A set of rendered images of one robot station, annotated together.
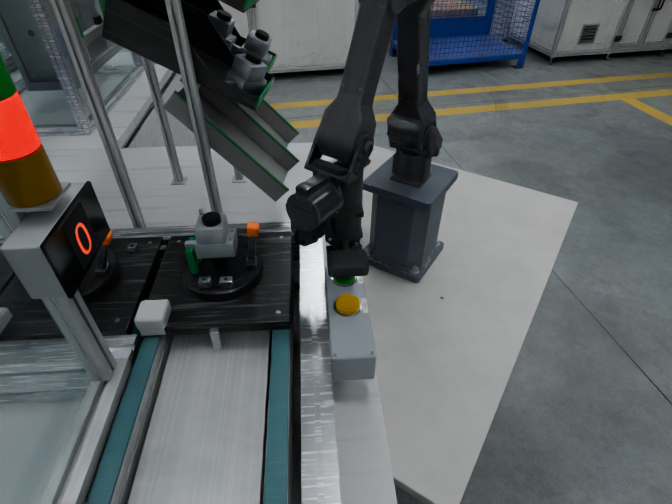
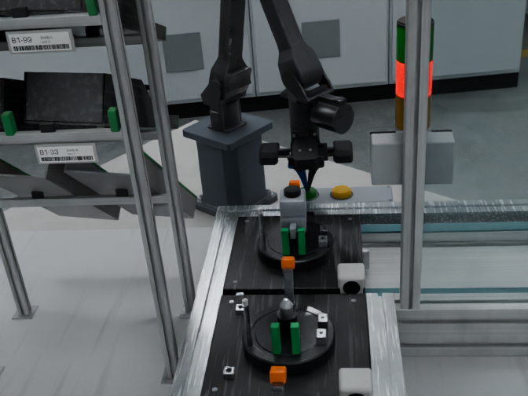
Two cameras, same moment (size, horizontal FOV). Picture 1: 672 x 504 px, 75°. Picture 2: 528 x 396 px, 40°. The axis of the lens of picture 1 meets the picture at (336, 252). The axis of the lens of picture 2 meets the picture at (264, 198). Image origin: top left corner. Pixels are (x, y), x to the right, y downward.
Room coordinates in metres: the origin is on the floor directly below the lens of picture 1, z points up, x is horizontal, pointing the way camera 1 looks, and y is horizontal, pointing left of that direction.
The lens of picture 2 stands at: (0.41, 1.29, 1.70)
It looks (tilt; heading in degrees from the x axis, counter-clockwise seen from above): 29 degrees down; 281
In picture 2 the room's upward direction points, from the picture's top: 5 degrees counter-clockwise
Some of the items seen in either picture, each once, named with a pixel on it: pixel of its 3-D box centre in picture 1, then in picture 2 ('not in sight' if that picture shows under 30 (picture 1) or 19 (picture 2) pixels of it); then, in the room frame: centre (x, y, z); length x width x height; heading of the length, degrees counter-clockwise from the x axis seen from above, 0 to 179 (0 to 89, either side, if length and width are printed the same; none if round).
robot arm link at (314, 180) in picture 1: (328, 178); (320, 97); (0.54, 0.01, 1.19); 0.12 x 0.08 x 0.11; 144
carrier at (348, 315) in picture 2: (67, 262); (287, 320); (0.56, 0.46, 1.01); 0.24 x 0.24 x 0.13; 4
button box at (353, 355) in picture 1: (347, 317); (342, 206); (0.50, -0.02, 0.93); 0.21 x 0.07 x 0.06; 4
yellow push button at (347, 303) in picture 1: (347, 305); (341, 193); (0.50, -0.02, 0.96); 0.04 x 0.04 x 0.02
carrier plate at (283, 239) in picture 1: (224, 277); (296, 253); (0.57, 0.20, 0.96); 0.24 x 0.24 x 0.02; 4
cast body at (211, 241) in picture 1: (208, 234); (292, 209); (0.57, 0.21, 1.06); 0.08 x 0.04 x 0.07; 94
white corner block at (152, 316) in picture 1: (154, 317); (351, 280); (0.47, 0.29, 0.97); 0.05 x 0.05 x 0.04; 4
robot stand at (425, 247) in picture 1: (406, 217); (231, 165); (0.76, -0.15, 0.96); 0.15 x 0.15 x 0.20; 57
